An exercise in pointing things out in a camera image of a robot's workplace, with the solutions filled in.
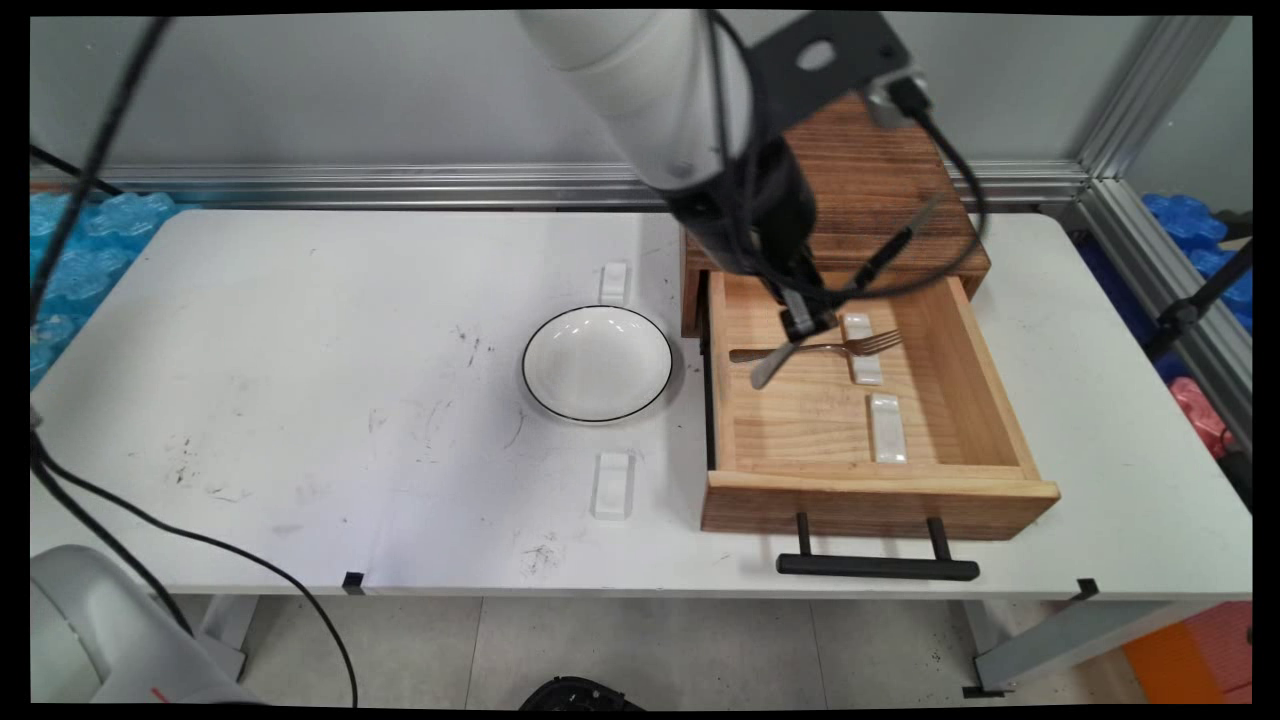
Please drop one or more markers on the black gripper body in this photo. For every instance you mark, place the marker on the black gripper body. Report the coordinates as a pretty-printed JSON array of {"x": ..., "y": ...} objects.
[{"x": 750, "y": 220}]

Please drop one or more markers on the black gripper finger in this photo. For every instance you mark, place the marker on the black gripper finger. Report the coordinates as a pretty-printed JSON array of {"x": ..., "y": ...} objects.
[
  {"x": 795, "y": 320},
  {"x": 824, "y": 312}
]

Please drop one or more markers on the silver fork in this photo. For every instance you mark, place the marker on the silver fork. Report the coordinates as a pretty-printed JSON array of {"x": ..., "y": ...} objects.
[{"x": 850, "y": 346}]

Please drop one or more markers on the silver table knife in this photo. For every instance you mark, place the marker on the silver table knife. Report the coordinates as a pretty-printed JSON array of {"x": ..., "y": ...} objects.
[{"x": 765, "y": 372}]

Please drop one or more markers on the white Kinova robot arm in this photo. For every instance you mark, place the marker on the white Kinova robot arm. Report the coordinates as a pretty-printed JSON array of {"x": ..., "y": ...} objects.
[{"x": 640, "y": 90}]

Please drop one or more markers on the white ceramic cutlery rest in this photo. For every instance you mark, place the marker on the white ceramic cutlery rest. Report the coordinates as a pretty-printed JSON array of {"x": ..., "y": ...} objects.
[
  {"x": 611, "y": 487},
  {"x": 615, "y": 283},
  {"x": 888, "y": 430},
  {"x": 866, "y": 372}
]

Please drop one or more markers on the light wooden drawer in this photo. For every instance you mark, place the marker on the light wooden drawer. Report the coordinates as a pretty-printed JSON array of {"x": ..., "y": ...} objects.
[{"x": 800, "y": 430}]

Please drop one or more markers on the dark wooden cabinet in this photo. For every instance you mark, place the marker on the dark wooden cabinet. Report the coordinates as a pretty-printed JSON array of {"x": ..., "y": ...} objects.
[{"x": 870, "y": 170}]

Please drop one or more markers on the white plate with black rim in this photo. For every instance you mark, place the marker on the white plate with black rim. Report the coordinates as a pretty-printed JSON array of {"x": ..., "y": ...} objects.
[{"x": 596, "y": 362}]

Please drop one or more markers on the black tripod stand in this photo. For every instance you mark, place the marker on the black tripod stand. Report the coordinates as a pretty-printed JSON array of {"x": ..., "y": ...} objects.
[{"x": 1180, "y": 315}]

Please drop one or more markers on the blue bubble wrap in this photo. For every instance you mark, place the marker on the blue bubble wrap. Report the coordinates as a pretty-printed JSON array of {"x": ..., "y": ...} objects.
[
  {"x": 1195, "y": 235},
  {"x": 85, "y": 260}
]

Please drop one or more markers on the small black table clip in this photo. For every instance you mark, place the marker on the small black table clip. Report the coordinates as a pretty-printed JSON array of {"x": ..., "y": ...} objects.
[
  {"x": 1086, "y": 588},
  {"x": 352, "y": 583}
]

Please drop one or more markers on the pink bubble wrap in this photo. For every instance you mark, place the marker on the pink bubble wrap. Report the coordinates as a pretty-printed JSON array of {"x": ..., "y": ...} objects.
[{"x": 1200, "y": 410}]

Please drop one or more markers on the grey metal table leg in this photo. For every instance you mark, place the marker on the grey metal table leg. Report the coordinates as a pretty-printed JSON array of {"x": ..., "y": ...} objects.
[
  {"x": 1080, "y": 635},
  {"x": 228, "y": 625}
]

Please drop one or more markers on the black round floor object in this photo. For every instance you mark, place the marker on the black round floor object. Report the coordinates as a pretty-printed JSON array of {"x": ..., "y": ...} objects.
[{"x": 580, "y": 695}]

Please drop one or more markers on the orange box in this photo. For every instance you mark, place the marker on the orange box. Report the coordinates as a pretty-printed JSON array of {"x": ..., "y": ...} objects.
[{"x": 1195, "y": 655}]

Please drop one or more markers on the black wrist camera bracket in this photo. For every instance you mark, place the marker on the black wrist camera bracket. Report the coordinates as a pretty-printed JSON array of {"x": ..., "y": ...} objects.
[{"x": 860, "y": 45}]

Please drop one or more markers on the short aluminium frame rail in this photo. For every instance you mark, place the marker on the short aluminium frame rail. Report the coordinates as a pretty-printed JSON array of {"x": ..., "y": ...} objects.
[{"x": 1170, "y": 270}]

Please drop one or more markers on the long aluminium frame rail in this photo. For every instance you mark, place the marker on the long aluminium frame rail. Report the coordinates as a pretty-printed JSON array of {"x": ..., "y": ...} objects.
[{"x": 400, "y": 186}]

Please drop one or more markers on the upright aluminium frame post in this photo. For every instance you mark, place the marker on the upright aluminium frame post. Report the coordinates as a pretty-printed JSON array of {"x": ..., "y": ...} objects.
[{"x": 1135, "y": 95}]

